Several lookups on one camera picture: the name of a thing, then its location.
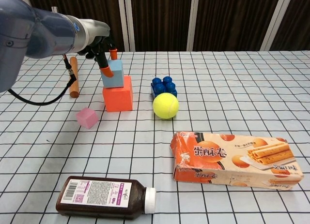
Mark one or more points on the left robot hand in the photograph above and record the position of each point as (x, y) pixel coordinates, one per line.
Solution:
(97, 34)

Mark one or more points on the dark screen white frame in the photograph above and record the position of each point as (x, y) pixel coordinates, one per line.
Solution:
(169, 20)

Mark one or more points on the medium blue foam cube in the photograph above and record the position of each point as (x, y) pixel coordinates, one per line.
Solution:
(116, 75)

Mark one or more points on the small pink foam cube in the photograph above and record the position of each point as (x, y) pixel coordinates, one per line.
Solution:
(86, 118)

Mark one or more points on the wooden rolling pin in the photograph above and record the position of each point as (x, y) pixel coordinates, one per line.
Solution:
(75, 87)

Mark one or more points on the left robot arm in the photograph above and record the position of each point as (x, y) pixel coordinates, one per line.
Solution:
(36, 30)

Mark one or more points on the large orange foam cube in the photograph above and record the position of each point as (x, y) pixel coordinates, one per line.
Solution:
(118, 98)

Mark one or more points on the yellow tennis ball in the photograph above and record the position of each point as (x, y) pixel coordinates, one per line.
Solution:
(165, 106)

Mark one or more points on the brown bottle white cap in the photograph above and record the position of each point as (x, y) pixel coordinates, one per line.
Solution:
(101, 197)

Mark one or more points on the orange egg roll box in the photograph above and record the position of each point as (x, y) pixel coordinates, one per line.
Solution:
(237, 161)

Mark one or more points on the blue studded toy brick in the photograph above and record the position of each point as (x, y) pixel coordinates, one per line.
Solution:
(163, 87)

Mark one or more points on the light blue checkered tablecloth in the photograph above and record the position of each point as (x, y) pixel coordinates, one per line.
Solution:
(218, 88)

